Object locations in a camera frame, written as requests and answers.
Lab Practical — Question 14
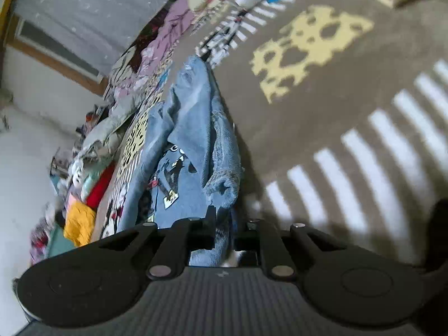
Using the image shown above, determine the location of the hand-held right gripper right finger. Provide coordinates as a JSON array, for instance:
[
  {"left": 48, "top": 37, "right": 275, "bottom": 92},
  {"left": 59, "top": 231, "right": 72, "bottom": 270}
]
[{"left": 233, "top": 219, "right": 337, "bottom": 280}]

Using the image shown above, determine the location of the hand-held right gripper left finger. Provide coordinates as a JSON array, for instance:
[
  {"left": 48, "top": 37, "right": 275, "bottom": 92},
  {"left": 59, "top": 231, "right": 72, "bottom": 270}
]
[{"left": 99, "top": 206, "right": 218, "bottom": 281}]

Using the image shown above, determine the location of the blue denim garment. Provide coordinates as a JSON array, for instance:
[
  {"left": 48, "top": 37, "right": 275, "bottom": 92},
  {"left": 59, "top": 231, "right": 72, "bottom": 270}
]
[{"left": 118, "top": 55, "right": 246, "bottom": 267}]

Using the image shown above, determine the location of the red folded garment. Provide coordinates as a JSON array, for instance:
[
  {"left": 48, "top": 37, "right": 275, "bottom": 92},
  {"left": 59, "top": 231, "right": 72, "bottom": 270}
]
[{"left": 85, "top": 163, "right": 117, "bottom": 211}]

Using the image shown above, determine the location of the light teal folded garment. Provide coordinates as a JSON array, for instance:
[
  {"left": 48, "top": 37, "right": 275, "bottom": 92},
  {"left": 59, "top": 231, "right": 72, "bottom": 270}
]
[{"left": 79, "top": 172, "right": 103, "bottom": 202}]

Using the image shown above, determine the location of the yellow knitted sweater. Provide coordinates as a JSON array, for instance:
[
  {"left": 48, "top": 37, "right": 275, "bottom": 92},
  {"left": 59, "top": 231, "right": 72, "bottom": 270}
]
[{"left": 64, "top": 201, "right": 97, "bottom": 248}]

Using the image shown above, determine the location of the brown printed blanket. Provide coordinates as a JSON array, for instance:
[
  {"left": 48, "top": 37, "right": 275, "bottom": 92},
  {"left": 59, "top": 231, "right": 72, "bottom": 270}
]
[{"left": 101, "top": 0, "right": 448, "bottom": 278}]

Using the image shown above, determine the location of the grey crumpled garment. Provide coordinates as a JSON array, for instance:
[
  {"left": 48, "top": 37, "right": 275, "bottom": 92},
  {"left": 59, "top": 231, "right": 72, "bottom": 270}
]
[{"left": 74, "top": 110, "right": 138, "bottom": 163}]

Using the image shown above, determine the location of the white garment with black marks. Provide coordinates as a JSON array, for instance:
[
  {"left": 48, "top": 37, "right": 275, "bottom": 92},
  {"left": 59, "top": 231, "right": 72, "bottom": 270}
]
[{"left": 67, "top": 159, "right": 86, "bottom": 188}]

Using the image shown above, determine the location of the purple garment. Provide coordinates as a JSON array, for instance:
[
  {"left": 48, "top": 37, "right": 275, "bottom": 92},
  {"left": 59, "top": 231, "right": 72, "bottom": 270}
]
[{"left": 114, "top": 0, "right": 197, "bottom": 113}]

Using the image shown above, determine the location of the wooden window frame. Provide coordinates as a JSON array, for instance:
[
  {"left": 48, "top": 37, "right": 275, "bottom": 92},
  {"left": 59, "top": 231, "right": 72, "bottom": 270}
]
[{"left": 0, "top": 0, "right": 110, "bottom": 96}]

